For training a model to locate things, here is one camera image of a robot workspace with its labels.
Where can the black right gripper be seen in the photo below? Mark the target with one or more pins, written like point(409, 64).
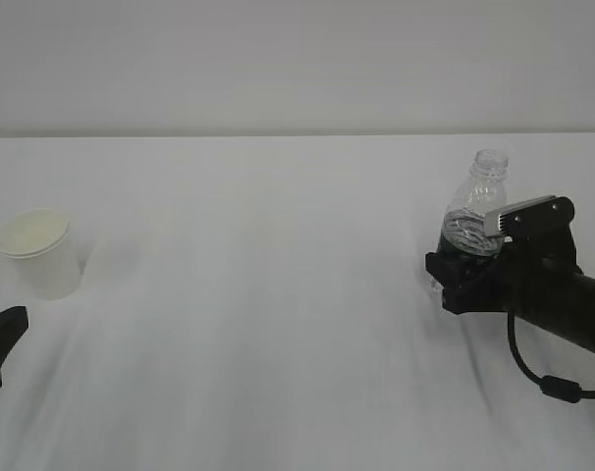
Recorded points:
point(508, 284)

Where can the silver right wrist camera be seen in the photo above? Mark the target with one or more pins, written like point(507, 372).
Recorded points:
point(532, 217)

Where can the white paper cup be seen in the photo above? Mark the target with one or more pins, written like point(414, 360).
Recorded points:
point(38, 244)

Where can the clear water bottle green label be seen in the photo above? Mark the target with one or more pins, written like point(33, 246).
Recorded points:
point(462, 238)

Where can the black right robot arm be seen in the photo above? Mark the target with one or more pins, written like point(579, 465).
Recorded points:
point(564, 307)

